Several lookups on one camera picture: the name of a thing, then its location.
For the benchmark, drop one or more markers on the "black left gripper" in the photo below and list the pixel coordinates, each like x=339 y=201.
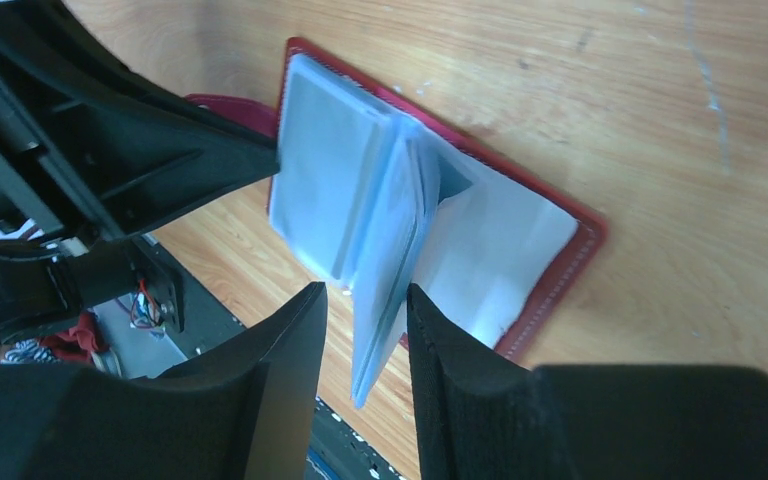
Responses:
x=90 y=148

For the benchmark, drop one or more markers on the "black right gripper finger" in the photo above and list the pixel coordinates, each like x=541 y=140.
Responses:
x=480 y=416

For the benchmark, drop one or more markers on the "red leather card holder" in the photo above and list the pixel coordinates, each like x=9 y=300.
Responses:
x=374 y=193

